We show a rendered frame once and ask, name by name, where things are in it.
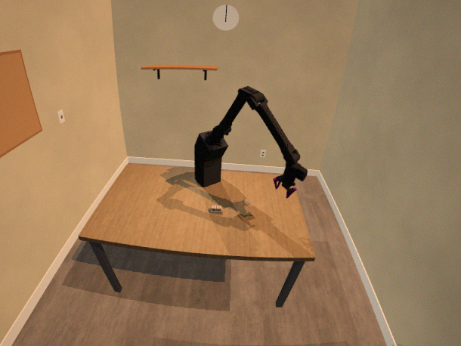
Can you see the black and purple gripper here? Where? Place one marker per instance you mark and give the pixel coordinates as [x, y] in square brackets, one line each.
[285, 179]

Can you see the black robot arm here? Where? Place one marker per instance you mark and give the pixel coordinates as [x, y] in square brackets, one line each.
[254, 97]

